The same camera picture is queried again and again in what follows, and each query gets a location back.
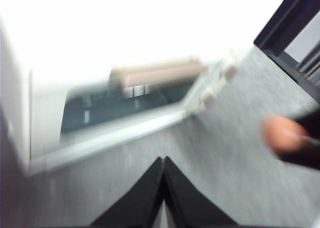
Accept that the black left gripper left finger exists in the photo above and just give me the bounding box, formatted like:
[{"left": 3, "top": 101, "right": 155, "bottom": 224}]
[{"left": 88, "top": 157, "right": 165, "bottom": 228}]

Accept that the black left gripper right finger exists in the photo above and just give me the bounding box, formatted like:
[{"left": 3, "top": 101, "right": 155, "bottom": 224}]
[{"left": 163, "top": 156, "right": 238, "bottom": 228}]

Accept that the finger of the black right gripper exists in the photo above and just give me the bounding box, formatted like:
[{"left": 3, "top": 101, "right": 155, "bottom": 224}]
[
  {"left": 277, "top": 140, "right": 320, "bottom": 169},
  {"left": 292, "top": 105, "right": 320, "bottom": 139}
]

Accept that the cream temperature knob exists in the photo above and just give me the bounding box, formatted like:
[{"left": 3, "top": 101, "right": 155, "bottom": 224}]
[{"left": 221, "top": 54, "right": 238, "bottom": 80}]

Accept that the cream timer knob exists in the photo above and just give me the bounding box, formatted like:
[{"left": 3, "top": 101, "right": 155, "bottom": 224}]
[{"left": 201, "top": 85, "right": 218, "bottom": 108}]

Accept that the cream Toshiba toaster oven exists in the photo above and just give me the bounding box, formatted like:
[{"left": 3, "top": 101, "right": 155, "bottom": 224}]
[{"left": 0, "top": 20, "right": 241, "bottom": 176}]

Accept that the black metal frame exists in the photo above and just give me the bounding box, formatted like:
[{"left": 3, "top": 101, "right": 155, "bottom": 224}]
[{"left": 253, "top": 0, "right": 320, "bottom": 99}]

